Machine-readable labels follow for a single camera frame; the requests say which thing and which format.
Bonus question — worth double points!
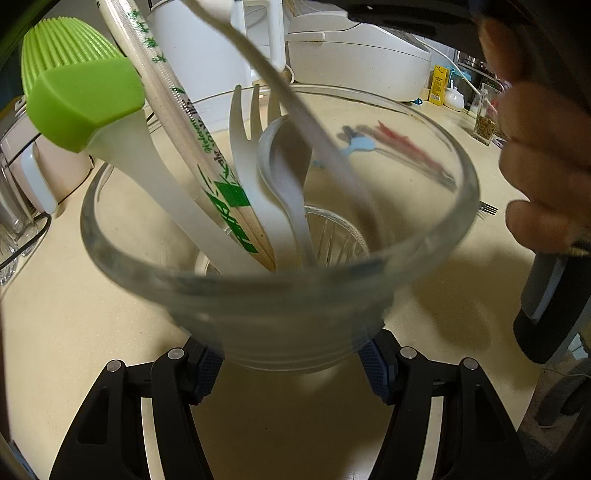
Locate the green silicone basting brush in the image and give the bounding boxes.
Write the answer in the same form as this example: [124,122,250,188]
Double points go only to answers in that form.
[21,18,273,278]

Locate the small white lidded pot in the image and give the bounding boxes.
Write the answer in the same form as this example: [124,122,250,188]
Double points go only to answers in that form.
[443,85,465,112]

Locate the glass jar with herbs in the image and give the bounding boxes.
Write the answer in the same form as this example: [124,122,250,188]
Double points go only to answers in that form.
[472,83,505,147]

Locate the light blue plastic spork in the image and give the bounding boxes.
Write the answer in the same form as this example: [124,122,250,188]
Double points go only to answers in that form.
[336,130,376,158]

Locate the black hot plate cable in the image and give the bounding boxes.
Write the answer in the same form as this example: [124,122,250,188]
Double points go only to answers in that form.
[0,215,52,274]

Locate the small white plastic spoon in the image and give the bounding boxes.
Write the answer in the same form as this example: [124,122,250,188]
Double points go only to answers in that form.
[256,115,319,268]

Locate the white electric kettle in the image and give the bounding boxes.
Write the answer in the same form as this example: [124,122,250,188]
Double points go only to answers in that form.
[148,0,288,88]

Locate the white power cords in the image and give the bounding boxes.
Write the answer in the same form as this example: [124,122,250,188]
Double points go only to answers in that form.
[424,41,482,94]

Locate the yellow carton box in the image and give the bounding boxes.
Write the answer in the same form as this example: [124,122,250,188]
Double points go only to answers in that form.
[429,65,451,105]

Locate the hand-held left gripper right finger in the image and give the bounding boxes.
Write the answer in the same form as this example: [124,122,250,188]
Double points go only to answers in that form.
[358,330,532,480]

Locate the small clear glass pitcher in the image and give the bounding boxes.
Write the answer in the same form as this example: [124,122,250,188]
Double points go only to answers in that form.
[0,231,25,288]

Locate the clear ribbed drinking glass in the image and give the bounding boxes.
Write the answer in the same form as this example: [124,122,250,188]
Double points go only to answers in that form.
[79,84,481,374]

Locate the beige electric cooking pot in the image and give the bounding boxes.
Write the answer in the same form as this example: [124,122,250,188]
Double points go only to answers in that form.
[0,90,95,216]

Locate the paper wooden chopsticks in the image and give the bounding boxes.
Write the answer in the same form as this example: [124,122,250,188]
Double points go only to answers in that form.
[96,0,278,271]

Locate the large translucent plastic spoon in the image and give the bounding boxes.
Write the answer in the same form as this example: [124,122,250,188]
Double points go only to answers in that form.
[185,0,386,252]

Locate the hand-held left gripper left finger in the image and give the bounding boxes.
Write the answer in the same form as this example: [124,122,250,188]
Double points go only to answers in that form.
[48,342,223,480]

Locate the white rice cooker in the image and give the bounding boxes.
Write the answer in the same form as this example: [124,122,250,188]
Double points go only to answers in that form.
[284,11,433,103]

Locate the red plastic spoon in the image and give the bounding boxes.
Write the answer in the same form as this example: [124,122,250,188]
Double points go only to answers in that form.
[374,121,456,186]

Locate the person's right hand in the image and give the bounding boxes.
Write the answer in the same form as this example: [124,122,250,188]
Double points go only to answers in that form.
[478,18,591,256]

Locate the white plastic fork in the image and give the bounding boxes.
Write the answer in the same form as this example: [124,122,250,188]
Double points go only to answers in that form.
[229,84,305,268]

